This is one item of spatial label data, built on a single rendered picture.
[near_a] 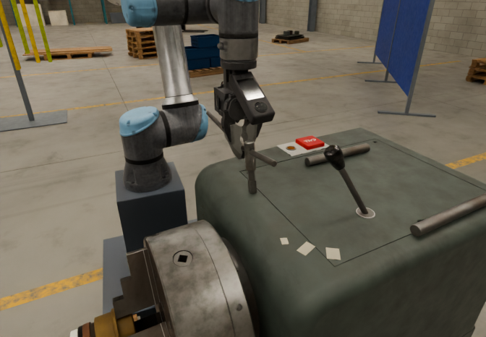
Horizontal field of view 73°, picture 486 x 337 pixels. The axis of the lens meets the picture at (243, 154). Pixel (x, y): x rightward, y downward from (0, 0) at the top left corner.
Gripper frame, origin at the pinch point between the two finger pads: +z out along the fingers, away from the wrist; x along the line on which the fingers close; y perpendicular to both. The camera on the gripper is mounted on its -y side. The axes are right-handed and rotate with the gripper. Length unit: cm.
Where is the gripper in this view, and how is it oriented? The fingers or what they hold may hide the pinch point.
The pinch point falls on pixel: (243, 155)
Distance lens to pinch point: 71.9
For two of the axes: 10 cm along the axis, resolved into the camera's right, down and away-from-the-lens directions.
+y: -4.4, -4.0, 8.0
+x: -9.0, 2.0, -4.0
